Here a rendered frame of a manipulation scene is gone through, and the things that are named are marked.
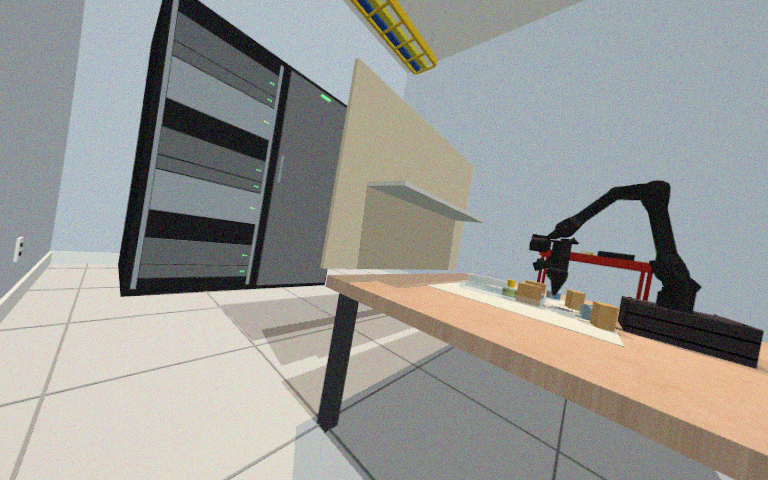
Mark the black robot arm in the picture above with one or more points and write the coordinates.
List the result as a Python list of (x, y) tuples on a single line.
[(668, 266)]

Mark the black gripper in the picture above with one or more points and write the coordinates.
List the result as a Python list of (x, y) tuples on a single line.
[(559, 273)]

